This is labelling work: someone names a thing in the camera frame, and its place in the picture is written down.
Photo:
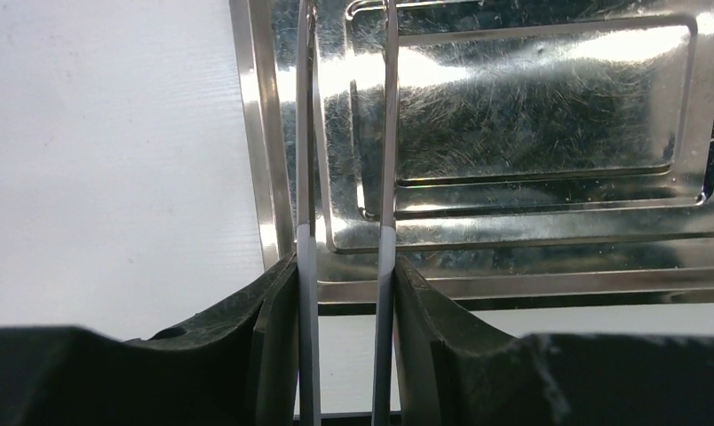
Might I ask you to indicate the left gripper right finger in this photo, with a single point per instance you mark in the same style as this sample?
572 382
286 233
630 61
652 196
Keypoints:
455 369

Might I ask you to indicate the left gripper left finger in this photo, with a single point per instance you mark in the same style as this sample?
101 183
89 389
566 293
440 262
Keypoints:
235 363

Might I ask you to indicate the metal serving tongs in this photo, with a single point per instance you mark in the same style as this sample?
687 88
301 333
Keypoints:
309 358

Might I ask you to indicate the stainless steel tray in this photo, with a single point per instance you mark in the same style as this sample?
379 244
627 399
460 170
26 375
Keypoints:
550 153

